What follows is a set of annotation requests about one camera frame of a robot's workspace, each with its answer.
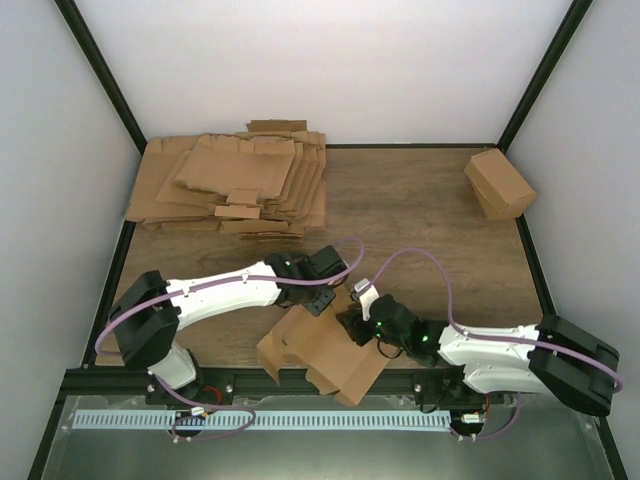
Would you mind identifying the brown cardboard box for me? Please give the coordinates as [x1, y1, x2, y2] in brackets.
[464, 149, 537, 220]
[256, 286, 389, 407]

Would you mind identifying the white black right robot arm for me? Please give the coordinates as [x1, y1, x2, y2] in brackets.
[337, 295, 619, 416]

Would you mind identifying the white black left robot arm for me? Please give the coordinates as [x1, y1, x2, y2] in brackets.
[109, 246, 348, 404]

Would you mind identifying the folded brown cardboard box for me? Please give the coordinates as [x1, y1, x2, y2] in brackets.
[464, 149, 537, 220]

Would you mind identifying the stack of flat cardboard blanks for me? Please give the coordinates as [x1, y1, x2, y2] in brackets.
[125, 120, 328, 241]

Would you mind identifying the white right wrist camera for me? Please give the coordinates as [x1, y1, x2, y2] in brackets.
[351, 278, 380, 322]

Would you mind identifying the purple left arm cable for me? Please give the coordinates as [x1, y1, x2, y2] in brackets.
[94, 236, 365, 444]

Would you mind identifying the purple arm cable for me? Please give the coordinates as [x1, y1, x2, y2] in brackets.
[367, 248, 624, 444]
[94, 236, 365, 444]

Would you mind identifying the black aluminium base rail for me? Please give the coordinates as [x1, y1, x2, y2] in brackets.
[58, 366, 486, 408]

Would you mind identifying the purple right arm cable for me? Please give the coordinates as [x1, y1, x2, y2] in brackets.
[367, 248, 624, 444]

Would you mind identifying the light blue slotted cable duct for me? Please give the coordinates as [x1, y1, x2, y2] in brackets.
[71, 410, 451, 432]

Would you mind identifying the black left frame post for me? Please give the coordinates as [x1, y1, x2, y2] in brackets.
[54, 0, 147, 154]

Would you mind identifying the black frame post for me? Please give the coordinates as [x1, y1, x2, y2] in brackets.
[54, 0, 147, 154]
[496, 0, 593, 153]

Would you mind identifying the black right frame post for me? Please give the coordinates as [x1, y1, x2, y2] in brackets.
[496, 0, 593, 153]

